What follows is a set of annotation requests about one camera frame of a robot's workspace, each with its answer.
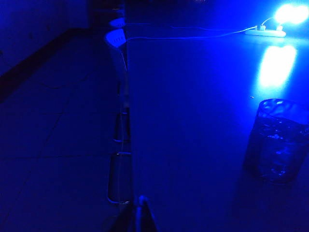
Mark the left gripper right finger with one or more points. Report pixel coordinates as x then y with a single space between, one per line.
147 224

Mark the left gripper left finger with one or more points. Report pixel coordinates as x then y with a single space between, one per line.
125 222

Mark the clear textured glass mug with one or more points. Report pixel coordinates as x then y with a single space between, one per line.
277 145

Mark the white perforated back chair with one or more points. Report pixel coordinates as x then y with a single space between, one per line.
116 38

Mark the white power strip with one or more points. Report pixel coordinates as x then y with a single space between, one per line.
265 33

